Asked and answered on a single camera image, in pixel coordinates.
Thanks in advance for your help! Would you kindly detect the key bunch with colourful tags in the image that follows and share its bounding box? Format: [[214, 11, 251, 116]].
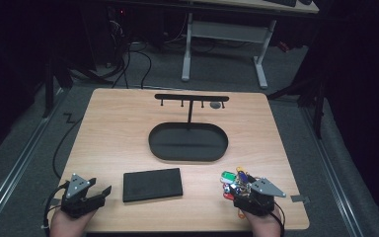
[[219, 166, 259, 220]]

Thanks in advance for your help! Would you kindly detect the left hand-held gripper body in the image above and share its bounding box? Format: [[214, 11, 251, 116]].
[[60, 173, 108, 219]]

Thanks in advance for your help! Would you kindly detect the person's left hand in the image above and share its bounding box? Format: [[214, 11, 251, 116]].
[[48, 206, 97, 237]]

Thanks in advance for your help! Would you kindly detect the person's right hand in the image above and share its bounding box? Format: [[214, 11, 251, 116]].
[[242, 204, 282, 237]]

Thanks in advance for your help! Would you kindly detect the black computer tower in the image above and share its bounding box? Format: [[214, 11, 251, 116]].
[[105, 4, 131, 68]]

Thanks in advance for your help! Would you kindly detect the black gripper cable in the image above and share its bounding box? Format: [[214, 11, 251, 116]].
[[41, 180, 71, 237], [269, 200, 286, 237]]

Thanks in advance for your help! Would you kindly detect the aluminium floor rail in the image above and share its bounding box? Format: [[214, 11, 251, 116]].
[[0, 88, 67, 229], [299, 106, 365, 237]]

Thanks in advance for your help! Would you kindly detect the black key rack with tray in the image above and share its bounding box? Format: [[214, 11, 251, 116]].
[[148, 93, 230, 163]]

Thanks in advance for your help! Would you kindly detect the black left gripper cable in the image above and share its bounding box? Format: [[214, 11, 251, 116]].
[[41, 180, 71, 237]]

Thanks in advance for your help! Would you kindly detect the white-legged desk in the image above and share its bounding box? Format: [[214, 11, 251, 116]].
[[180, 0, 320, 90]]

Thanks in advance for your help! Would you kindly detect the black keyboard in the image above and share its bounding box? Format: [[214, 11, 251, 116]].
[[264, 0, 298, 8]]

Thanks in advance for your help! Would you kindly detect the black floor cable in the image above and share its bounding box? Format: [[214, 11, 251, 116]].
[[51, 113, 84, 181]]

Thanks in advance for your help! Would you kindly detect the bundle of black cables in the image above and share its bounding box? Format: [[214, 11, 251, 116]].
[[107, 19, 153, 90]]

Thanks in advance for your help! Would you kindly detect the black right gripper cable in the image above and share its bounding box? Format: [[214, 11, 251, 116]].
[[269, 200, 286, 237]]

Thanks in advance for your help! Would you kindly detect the black rectangular box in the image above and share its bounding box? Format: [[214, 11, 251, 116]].
[[122, 167, 185, 203]]

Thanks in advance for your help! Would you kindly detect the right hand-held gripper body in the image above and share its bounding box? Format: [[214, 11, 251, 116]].
[[238, 177, 287, 217]]

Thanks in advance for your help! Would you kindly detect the black metal stand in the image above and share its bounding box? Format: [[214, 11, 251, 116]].
[[265, 63, 331, 140], [41, 53, 75, 119]]

